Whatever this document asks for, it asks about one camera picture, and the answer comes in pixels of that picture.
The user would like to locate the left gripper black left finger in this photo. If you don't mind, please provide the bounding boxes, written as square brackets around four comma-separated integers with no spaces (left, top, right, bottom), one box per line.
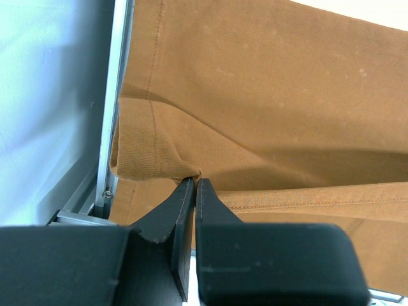
[1,178,195,305]

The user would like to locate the aluminium table frame rail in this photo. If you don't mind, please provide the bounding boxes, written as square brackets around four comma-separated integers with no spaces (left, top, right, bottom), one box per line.
[47,1,135,226]

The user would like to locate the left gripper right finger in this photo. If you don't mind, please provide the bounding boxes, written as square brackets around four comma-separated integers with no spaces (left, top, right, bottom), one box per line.
[196,178,370,305]

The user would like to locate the brown trousers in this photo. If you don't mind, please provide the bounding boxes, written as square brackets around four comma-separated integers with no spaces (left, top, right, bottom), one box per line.
[110,1,407,295]

